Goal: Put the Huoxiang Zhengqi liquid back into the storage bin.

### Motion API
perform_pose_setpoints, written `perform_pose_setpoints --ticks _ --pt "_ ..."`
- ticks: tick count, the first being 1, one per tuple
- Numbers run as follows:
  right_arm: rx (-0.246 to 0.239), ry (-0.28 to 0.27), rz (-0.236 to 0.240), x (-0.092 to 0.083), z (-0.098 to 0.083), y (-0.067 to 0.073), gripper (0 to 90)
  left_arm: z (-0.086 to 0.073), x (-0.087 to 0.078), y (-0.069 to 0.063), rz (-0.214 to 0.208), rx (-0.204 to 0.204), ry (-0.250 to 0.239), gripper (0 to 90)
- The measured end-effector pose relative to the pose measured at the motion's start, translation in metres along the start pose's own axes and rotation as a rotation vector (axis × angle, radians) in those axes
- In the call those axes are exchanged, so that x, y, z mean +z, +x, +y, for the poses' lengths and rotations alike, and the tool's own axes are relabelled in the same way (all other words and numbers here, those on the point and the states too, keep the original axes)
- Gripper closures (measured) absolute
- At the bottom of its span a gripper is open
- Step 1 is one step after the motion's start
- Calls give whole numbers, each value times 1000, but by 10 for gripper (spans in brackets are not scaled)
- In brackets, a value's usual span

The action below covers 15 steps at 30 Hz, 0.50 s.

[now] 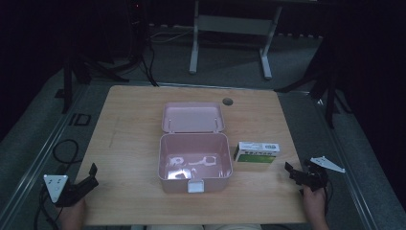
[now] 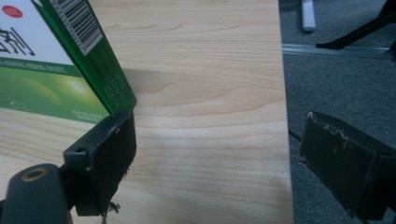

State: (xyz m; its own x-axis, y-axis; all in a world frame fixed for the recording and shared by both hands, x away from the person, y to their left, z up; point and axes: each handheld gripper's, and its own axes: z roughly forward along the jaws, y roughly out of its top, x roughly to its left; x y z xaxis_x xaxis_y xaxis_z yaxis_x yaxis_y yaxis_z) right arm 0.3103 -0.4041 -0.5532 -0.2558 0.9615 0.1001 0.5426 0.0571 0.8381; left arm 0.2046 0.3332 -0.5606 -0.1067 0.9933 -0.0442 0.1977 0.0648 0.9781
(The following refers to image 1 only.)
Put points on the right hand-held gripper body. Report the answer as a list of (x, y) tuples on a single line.
[(314, 177)]

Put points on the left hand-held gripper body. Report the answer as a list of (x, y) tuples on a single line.
[(63, 191)]

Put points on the green and white medicine box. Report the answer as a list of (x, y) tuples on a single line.
[(257, 152)]

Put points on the pink plastic storage box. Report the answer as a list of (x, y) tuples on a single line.
[(194, 147)]

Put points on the person's left hand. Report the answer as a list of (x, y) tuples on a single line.
[(72, 214)]

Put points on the person's right hand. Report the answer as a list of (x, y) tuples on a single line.
[(315, 207)]

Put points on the black tripod stand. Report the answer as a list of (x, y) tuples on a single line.
[(322, 86), (86, 60)]

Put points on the white metal desk frame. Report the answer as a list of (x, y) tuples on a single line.
[(233, 38)]

